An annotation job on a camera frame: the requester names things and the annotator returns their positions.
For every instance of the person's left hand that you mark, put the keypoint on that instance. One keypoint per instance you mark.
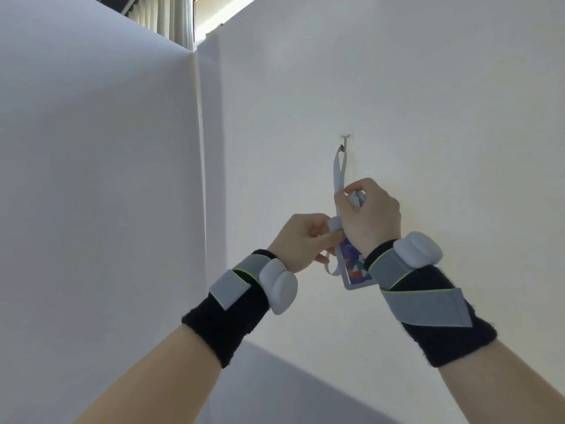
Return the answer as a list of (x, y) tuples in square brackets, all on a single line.
[(296, 242)]

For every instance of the person's right hand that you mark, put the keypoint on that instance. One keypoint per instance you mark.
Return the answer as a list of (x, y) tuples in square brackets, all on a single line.
[(375, 220)]

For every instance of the person's left fingers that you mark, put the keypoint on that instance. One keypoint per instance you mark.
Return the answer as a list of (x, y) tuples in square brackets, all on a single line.
[(327, 241)]

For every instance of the person's right thumb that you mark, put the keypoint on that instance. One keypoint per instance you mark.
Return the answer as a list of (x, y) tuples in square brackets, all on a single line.
[(344, 202)]

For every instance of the person's right forearm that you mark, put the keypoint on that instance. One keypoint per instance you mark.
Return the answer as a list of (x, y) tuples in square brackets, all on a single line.
[(507, 384)]

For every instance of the person's left forearm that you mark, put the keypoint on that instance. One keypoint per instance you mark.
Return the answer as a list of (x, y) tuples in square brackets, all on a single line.
[(159, 384)]

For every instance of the colourful badge card holder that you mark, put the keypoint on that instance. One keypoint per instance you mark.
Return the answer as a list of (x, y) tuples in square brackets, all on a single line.
[(355, 273)]

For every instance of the white wrist tracker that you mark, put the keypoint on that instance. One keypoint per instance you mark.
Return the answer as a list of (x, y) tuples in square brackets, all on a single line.
[(280, 286), (418, 253)]

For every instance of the beige curtain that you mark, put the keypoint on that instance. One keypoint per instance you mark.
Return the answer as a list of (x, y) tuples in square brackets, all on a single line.
[(167, 15)]

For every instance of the small metal wall hook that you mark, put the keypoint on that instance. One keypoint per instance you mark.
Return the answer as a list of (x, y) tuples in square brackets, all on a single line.
[(344, 141)]

